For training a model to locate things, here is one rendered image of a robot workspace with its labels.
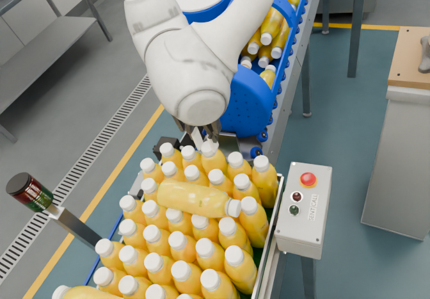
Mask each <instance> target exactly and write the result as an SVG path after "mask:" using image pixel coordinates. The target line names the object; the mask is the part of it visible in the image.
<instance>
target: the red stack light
mask: <svg viewBox="0 0 430 299"><path fill-rule="evenodd" d="M41 190H42V185H41V183H40V182H38V181H37V180H36V179H35V178H34V177H33V176H32V175H31V182H30V183H29V186H28V187H27V188H26V189H25V190H24V191H23V192H21V193H19V194H17V195H10V196H12V197H13V198H14V199H16V200H18V201H19V202H20V203H22V204H26V203H29V202H31V201H33V200H34V199H36V198H37V196H38V195H39V194H40V192H41Z"/></svg>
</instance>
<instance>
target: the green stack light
mask: <svg viewBox="0 0 430 299"><path fill-rule="evenodd" d="M53 198H54V195H53V193H52V192H51V191H49V190H48V189H47V188H46V187H45V186H44V185H43V184H42V190H41V192H40V194H39V195H38V196H37V198H36V199H34V200H33V201H31V202H29V203H26V204H23V205H24V206H26V207H27V208H29V209H30V210H32V211H33V212H35V213H39V212H42V211H44V210H46V209H47V208H48V207H49V206H50V205H51V204H52V201H53Z"/></svg>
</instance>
